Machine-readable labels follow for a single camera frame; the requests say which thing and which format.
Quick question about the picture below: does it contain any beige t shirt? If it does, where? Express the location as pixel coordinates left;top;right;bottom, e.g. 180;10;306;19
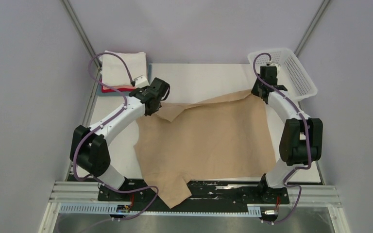
134;90;276;208

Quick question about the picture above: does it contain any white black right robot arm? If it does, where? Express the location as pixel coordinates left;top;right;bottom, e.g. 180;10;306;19
251;65;323;203

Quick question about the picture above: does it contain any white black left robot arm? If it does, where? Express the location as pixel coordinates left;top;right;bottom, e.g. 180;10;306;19
70;78;170;201

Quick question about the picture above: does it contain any white plastic laundry basket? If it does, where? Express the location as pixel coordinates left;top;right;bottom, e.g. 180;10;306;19
247;48;318;102

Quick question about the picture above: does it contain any red folded t shirt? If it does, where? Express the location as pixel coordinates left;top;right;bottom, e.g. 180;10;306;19
100;86;132;94

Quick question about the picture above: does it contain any peach folded t shirt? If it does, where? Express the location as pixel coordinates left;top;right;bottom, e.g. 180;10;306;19
102;85;135;90

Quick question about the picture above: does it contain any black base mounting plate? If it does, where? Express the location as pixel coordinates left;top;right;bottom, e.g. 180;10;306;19
95;181;289;213

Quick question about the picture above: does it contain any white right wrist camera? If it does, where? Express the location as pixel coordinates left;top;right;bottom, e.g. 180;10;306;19
267;62;281;70

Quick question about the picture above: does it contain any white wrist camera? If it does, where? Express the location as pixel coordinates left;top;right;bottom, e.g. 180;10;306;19
133;75;150;88
267;62;281;70

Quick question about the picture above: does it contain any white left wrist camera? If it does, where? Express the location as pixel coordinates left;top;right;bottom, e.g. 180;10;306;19
133;75;150;88

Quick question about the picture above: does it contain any right corner metal post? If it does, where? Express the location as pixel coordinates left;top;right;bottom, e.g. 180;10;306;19
294;0;332;56

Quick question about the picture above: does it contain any corner metal post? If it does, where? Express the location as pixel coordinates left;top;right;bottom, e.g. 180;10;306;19
60;0;96;58
294;0;332;56

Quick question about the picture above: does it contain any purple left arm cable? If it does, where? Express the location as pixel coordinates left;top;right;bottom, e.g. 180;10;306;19
72;52;159;222

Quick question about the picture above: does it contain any left corner metal post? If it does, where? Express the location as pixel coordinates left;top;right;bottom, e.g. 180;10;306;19
60;0;96;58

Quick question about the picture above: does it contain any aluminium frame rail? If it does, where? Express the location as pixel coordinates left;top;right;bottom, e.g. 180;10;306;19
39;179;350;233

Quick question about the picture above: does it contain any slotted white cable duct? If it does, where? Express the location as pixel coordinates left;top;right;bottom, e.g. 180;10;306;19
59;203;262;217

